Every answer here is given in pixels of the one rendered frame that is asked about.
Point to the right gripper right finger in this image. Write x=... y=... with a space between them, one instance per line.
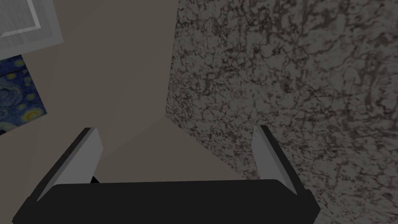
x=270 y=158

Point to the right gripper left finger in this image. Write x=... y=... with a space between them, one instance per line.
x=79 y=158

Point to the blue swirling night-sky painting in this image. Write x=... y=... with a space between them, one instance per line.
x=17 y=93

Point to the white panelled door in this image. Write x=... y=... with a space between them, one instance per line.
x=25 y=25

